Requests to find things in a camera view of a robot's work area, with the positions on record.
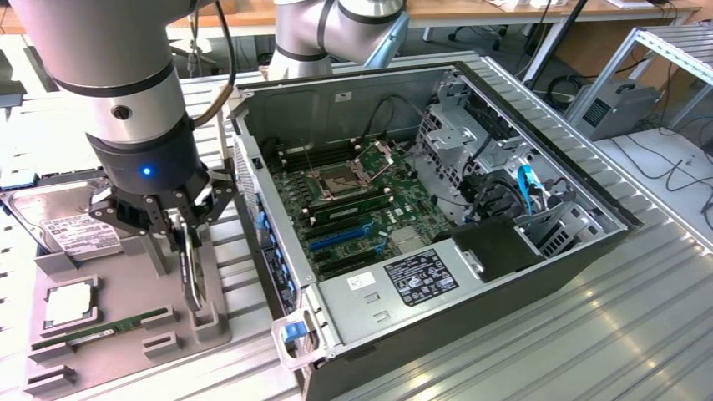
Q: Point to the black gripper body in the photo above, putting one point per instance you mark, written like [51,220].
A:
[151,158]

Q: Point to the black expansion slot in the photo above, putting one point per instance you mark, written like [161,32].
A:
[335,229]
[348,261]

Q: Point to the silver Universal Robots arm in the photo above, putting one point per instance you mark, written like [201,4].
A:
[123,62]

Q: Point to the CPU socket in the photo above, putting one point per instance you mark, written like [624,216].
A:
[337,184]

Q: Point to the black slanted pole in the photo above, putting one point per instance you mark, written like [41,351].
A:
[557,35]

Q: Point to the aluminium profile frame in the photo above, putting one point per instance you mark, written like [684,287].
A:
[673,48]

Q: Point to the green RAM stick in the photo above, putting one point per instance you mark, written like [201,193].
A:
[100,331]
[345,213]

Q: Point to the metal socket cover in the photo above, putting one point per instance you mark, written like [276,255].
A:
[381,146]

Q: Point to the graphics card with metal bracket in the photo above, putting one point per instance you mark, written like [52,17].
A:
[195,271]

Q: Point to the green motherboard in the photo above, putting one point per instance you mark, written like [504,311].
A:
[407,196]

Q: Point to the silver chipset heatsink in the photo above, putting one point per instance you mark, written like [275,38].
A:
[409,239]

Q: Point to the black office chair base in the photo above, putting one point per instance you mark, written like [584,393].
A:
[477,28]

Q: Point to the grey metal disk bay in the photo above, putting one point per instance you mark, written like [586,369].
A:
[562,234]

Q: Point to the silver hard disk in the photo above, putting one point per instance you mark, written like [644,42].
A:
[61,225]

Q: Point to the grey parts rack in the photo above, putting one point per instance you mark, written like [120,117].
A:
[128,292]

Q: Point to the blue case latch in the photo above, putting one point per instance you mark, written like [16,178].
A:
[292,333]

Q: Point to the black open PC case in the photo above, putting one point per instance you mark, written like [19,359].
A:
[445,359]

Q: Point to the black RAM slot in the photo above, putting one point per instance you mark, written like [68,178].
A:
[328,151]
[328,160]

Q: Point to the thin locking lever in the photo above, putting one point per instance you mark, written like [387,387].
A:
[307,156]

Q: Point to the grey computer box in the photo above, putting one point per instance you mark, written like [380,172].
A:
[624,115]

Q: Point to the grey power supply unit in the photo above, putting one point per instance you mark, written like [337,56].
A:
[361,317]

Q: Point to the blue disk carrier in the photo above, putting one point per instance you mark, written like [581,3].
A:
[19,182]

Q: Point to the silver CPU chip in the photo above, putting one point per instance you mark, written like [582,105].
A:
[69,303]

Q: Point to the wooden office desk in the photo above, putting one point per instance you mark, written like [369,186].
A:
[251,14]
[613,14]

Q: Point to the grey metal drive cage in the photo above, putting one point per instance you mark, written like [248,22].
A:
[445,138]

